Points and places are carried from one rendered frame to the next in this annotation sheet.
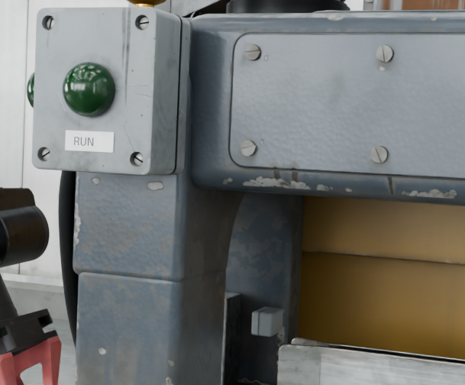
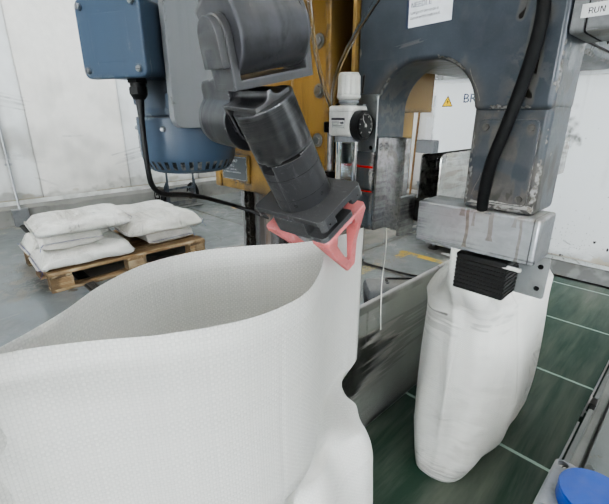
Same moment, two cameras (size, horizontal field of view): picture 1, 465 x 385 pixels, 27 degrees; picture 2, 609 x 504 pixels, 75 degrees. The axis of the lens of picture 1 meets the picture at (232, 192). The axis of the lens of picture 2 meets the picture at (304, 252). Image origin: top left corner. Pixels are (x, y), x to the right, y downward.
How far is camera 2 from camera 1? 0.86 m
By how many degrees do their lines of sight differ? 66
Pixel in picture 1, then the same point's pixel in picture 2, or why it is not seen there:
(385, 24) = not seen: outside the picture
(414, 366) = (466, 154)
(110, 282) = (560, 111)
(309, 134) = not seen: hidden behind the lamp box
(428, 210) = (422, 86)
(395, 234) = (413, 99)
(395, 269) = not seen: hidden behind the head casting
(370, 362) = (457, 156)
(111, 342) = (553, 147)
